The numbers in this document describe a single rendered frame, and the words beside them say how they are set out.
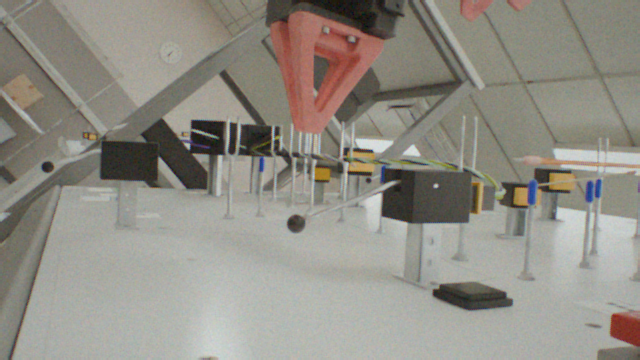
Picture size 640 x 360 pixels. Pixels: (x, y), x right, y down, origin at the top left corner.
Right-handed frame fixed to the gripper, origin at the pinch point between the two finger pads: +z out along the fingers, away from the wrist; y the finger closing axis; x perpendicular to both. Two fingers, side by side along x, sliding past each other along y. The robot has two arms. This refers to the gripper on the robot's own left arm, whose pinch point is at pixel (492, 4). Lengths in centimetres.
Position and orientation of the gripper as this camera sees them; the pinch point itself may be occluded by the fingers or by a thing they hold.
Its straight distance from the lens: 52.9
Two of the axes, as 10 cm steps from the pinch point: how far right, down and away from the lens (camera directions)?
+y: -4.6, -0.8, 8.9
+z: -4.3, 8.9, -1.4
